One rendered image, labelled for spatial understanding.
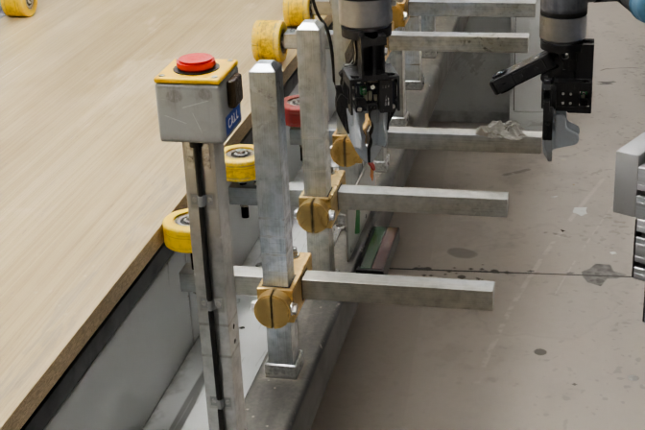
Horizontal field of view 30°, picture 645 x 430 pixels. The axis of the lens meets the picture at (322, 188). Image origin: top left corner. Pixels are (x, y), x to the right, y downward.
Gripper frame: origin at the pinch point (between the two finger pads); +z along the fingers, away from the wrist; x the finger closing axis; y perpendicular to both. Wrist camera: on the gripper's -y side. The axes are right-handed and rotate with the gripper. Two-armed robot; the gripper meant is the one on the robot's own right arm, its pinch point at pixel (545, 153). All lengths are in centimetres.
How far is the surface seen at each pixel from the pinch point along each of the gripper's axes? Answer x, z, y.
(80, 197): -43, -7, -65
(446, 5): 48, -13, -23
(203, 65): -82, -40, -32
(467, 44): 23.5, -11.9, -15.6
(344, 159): -8.5, -0.8, -33.2
